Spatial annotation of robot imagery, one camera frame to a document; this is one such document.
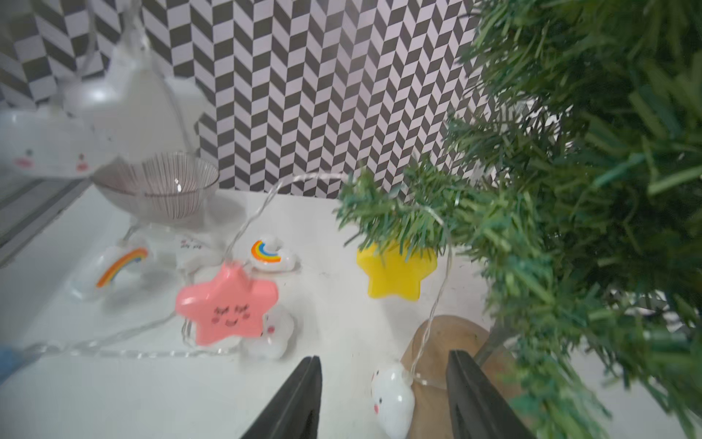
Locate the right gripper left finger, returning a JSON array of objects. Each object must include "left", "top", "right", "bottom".
[{"left": 241, "top": 356, "right": 323, "bottom": 439}]

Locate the left green christmas tree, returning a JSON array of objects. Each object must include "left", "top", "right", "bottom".
[{"left": 337, "top": 1, "right": 701, "bottom": 438}]

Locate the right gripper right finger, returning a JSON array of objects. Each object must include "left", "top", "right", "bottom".
[{"left": 446, "top": 350, "right": 535, "bottom": 439}]

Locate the star cloud string light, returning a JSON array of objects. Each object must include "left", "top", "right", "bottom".
[{"left": 0, "top": 0, "right": 456, "bottom": 439}]

